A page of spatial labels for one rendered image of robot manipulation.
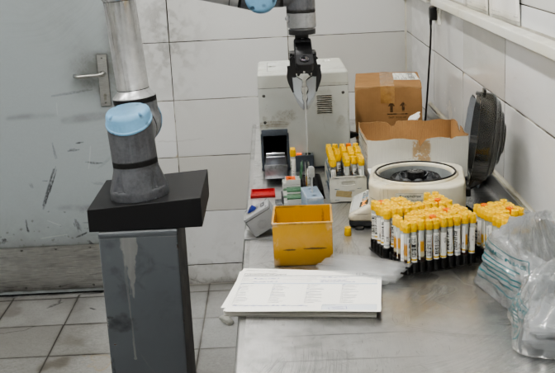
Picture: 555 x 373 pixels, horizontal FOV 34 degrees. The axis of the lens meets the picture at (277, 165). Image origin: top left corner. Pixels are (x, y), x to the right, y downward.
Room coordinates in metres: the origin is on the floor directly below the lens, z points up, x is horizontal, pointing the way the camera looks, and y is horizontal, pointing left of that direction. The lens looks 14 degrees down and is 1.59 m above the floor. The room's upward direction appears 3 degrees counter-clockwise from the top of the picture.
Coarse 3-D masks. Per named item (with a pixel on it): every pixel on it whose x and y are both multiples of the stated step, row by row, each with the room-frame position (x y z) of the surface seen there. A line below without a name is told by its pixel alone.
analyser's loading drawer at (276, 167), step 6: (270, 156) 2.67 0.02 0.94; (276, 156) 2.67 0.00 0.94; (282, 156) 2.62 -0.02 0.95; (270, 162) 2.62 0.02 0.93; (276, 162) 2.62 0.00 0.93; (282, 162) 2.62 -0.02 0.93; (264, 168) 2.57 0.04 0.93; (270, 168) 2.57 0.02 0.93; (276, 168) 2.57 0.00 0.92; (282, 168) 2.57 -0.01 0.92; (270, 174) 2.57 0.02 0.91; (276, 174) 2.57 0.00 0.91; (282, 174) 2.57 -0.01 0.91
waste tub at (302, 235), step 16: (288, 208) 2.03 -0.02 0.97; (304, 208) 2.03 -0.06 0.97; (320, 208) 2.03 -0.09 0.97; (272, 224) 1.90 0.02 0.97; (288, 224) 1.90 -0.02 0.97; (304, 224) 1.90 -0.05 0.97; (320, 224) 1.90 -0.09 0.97; (288, 240) 1.90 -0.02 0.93; (304, 240) 1.90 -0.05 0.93; (320, 240) 1.90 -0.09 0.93; (288, 256) 1.90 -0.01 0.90; (304, 256) 1.90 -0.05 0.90; (320, 256) 1.90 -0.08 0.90
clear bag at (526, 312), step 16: (544, 272) 1.50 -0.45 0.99; (528, 288) 1.49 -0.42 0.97; (544, 288) 1.47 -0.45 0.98; (512, 304) 1.51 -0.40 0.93; (528, 304) 1.47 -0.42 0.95; (544, 304) 1.44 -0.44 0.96; (512, 320) 1.54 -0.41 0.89; (528, 320) 1.43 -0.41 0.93; (544, 320) 1.42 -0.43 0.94; (512, 336) 1.49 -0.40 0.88; (528, 336) 1.42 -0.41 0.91; (544, 336) 1.41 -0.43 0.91; (528, 352) 1.41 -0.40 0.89; (544, 352) 1.40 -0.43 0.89
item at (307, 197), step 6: (306, 186) 2.18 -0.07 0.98; (306, 192) 2.13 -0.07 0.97; (312, 192) 2.13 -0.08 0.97; (318, 192) 2.13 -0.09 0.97; (306, 198) 2.08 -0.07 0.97; (312, 198) 2.08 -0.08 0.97; (318, 198) 2.08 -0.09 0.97; (306, 204) 2.09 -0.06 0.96; (312, 204) 2.08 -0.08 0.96; (318, 204) 2.08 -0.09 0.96
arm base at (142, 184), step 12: (120, 168) 2.26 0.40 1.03; (132, 168) 2.25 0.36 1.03; (144, 168) 2.25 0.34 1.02; (156, 168) 2.28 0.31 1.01; (120, 180) 2.26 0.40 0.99; (132, 180) 2.24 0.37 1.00; (144, 180) 2.24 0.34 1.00; (156, 180) 2.27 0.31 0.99; (120, 192) 2.26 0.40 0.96; (132, 192) 2.23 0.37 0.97; (144, 192) 2.23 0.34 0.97; (156, 192) 2.25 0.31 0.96
